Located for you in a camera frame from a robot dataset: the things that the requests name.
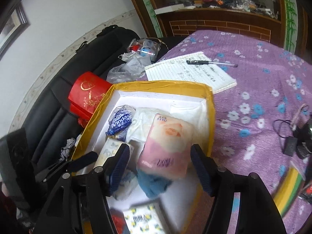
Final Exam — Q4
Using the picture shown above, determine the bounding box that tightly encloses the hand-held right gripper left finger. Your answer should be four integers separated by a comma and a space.
34, 143, 131, 234

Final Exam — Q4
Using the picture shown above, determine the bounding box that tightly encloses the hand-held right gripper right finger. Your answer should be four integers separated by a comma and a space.
191, 143, 288, 234

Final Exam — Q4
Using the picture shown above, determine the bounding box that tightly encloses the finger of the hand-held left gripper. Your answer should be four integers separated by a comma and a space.
69, 151, 98, 173
36, 160, 74, 183

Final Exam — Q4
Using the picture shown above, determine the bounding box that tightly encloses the white blue printed tissue packet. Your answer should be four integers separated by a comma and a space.
114, 169, 139, 200

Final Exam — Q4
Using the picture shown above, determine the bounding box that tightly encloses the blue cloth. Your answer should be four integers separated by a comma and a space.
138, 169, 175, 199

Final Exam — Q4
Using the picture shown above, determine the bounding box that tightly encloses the pink tissue packet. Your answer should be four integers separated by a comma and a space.
136, 113, 194, 182

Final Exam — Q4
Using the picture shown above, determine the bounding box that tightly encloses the yellow taped white foam box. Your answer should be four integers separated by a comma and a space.
72, 80, 215, 234

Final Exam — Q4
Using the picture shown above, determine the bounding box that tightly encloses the crumpled grey white plastic bag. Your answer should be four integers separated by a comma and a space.
58, 138, 77, 162

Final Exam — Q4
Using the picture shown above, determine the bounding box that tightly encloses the white cloth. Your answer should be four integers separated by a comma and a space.
126, 102, 209, 149

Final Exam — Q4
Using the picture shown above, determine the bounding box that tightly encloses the red cloth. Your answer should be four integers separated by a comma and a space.
111, 208, 131, 234

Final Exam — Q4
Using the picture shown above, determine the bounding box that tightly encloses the yellow patterned tissue packet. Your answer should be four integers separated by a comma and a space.
122, 201, 168, 234

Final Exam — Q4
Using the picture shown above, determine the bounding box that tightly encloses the black leather sofa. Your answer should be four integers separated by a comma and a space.
0, 26, 186, 215

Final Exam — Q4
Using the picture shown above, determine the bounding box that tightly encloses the red gift bag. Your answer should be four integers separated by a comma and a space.
68, 71, 113, 128

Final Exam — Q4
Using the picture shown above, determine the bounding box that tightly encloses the rainbow striped cloth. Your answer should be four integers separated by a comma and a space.
273, 166, 308, 217

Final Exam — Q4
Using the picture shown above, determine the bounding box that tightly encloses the white lined notepad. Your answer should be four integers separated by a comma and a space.
144, 51, 237, 94

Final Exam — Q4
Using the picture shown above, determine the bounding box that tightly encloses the red black small object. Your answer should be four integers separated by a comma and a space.
300, 185, 312, 203

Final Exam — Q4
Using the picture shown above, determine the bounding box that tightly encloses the black pen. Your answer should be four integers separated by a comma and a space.
186, 60, 238, 68

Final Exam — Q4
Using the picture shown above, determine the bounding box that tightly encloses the clear plastic bag with bottles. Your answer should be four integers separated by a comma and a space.
127, 38, 162, 61

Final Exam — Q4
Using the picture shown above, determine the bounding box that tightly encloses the purple floral tablecloth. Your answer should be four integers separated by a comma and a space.
158, 29, 312, 234

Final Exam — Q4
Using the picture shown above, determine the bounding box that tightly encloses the black bag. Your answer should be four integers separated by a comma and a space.
75, 25, 138, 53

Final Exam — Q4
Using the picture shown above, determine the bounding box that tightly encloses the dark framed picture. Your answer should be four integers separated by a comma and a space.
0, 2, 31, 61

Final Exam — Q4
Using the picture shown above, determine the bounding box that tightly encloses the wooden brick-pattern cabinet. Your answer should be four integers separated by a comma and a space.
122, 0, 312, 61

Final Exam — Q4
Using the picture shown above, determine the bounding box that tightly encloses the flat white box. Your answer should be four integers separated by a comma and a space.
154, 4, 184, 14

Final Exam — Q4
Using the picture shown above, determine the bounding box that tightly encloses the pile of small clutter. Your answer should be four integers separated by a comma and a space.
184, 0, 279, 20

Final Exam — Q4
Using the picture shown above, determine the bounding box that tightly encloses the black charger with cable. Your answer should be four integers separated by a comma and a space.
273, 119, 299, 155

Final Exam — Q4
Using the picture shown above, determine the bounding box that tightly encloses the black camera with strap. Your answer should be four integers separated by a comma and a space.
294, 104, 312, 160

